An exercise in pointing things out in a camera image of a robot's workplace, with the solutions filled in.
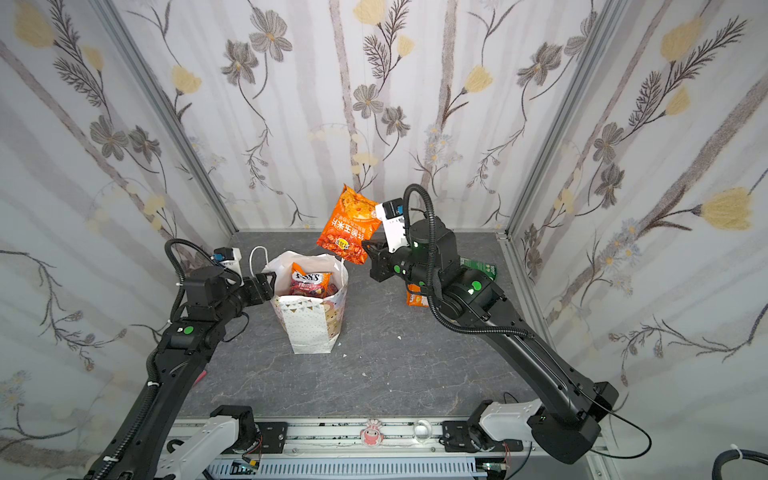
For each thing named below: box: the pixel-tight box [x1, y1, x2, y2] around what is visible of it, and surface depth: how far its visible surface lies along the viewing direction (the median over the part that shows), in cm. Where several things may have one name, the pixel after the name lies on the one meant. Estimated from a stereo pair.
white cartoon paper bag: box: [250, 246, 349, 354], surface depth 80 cm
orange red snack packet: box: [317, 184, 382, 265], surface depth 63 cm
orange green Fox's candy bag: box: [290, 262, 339, 298], surface depth 86 cm
